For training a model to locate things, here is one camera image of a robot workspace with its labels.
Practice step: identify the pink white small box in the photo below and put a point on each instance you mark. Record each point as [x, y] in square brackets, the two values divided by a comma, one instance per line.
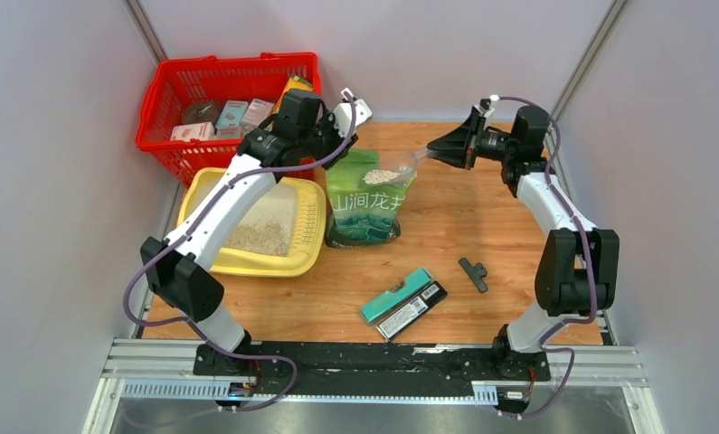
[257, 111]

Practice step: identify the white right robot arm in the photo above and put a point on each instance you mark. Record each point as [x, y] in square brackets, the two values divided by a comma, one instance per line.
[577, 273]

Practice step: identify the teal spirit level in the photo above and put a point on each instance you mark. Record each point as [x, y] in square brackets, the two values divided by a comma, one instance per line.
[387, 300]

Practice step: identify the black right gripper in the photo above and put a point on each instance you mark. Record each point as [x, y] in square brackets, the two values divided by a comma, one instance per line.
[461, 144]

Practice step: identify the yellow litter box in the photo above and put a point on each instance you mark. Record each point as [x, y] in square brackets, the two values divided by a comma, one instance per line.
[280, 236]

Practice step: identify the black RAM stick package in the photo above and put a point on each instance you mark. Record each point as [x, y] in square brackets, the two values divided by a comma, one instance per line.
[411, 310]

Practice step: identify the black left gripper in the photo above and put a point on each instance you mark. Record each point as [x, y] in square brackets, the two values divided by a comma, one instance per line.
[325, 121]

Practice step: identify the yellow green sponge pack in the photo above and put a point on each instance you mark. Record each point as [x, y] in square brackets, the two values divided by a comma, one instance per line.
[296, 82]

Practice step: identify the aluminium frame rail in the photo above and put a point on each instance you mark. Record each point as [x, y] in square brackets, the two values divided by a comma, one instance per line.
[590, 54]

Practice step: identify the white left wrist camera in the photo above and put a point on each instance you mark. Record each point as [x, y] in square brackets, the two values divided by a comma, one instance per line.
[350, 113]

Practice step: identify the red plastic shopping basket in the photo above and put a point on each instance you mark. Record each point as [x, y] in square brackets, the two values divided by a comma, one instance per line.
[181, 82]

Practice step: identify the brown round lid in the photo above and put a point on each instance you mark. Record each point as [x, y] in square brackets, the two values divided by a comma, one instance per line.
[201, 111]

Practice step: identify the black bag sealing clip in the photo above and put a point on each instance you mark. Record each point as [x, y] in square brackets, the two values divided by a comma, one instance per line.
[476, 272]

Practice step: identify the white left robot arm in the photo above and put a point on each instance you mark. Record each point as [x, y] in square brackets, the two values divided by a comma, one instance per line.
[301, 135]

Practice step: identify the green cat litter bag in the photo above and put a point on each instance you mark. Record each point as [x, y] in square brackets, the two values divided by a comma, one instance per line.
[365, 200]

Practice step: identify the white red small box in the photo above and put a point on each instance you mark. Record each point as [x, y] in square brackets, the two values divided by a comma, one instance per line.
[203, 131]

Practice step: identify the teal small box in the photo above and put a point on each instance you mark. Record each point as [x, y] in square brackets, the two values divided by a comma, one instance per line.
[229, 121]

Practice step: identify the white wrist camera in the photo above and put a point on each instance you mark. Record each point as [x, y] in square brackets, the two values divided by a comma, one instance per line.
[350, 113]
[484, 110]

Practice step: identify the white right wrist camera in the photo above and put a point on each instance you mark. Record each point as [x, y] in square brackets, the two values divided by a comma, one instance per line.
[484, 110]

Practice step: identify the clear plastic litter scoop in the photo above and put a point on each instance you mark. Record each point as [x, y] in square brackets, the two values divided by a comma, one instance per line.
[398, 169]

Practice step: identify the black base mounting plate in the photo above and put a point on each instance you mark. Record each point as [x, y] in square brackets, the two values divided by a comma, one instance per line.
[368, 370]

